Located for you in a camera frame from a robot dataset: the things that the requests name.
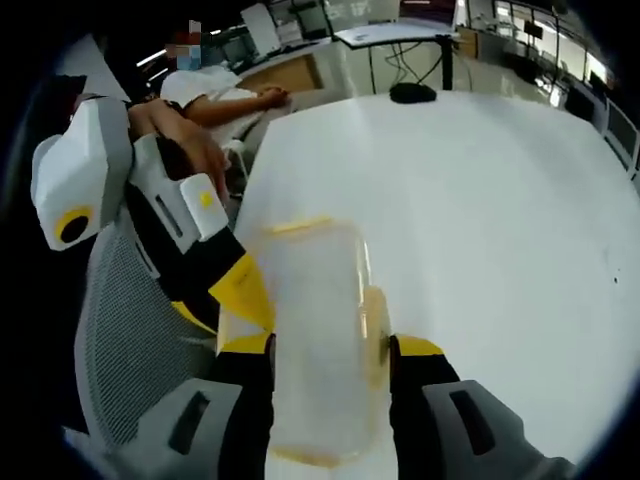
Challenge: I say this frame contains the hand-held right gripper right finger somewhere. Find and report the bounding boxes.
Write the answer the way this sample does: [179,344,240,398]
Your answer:
[387,334,577,480]

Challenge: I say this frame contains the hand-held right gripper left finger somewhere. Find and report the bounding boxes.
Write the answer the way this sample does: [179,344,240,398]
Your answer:
[107,332,277,480]

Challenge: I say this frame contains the clear container with yellow buckle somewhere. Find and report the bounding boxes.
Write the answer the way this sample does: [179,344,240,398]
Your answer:
[215,214,397,470]

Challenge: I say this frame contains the person's left hand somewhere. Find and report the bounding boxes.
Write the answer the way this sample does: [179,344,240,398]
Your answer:
[126,98,232,204]

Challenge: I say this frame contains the grey mesh office chair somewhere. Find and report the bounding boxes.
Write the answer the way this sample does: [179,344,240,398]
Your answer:
[73,227,224,454]

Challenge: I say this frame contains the wooden counter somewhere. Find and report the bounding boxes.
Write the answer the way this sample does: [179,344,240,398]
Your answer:
[238,49,327,95]

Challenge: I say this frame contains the black pouch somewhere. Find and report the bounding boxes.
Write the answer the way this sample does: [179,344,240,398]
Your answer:
[389,83,438,105]

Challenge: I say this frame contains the white side desk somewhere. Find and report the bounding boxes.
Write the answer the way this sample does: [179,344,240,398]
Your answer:
[332,20,462,95]

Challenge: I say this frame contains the floor cables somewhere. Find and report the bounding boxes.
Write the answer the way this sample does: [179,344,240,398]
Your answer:
[382,39,474,91]

